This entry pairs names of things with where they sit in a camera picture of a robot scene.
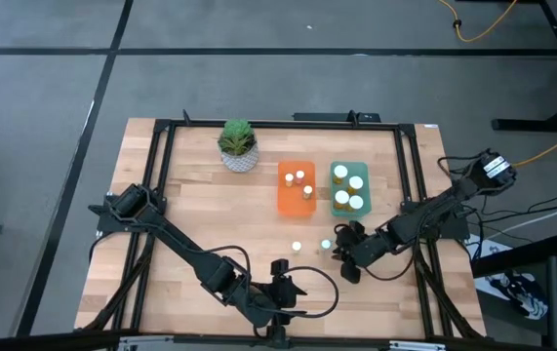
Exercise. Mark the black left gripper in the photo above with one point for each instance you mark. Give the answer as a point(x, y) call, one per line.
point(280, 297)

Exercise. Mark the silver metal bracket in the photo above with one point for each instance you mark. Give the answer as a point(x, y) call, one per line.
point(417, 346)
point(146, 343)

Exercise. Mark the green translucent plastic bin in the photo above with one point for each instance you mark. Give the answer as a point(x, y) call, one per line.
point(363, 169)

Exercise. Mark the black aluminium rig frame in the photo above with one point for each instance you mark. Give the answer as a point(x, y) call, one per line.
point(283, 125)

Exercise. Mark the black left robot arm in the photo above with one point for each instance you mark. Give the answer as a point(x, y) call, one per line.
point(180, 244)

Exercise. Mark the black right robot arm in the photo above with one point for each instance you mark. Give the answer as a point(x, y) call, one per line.
point(453, 187)

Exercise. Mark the blue white printed bag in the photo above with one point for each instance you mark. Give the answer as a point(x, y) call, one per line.
point(522, 292)

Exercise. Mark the succulent in white patterned pot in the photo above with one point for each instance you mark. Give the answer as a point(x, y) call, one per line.
point(239, 146)

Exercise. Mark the black desk frame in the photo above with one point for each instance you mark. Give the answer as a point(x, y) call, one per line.
point(527, 125)

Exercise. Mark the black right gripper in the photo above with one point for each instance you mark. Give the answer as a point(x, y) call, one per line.
point(370, 248)

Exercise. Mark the orange translucent plastic bin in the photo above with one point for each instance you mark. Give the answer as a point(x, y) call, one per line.
point(290, 207)

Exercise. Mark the clear teal pill bottle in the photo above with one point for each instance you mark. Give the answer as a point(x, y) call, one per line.
point(326, 244)

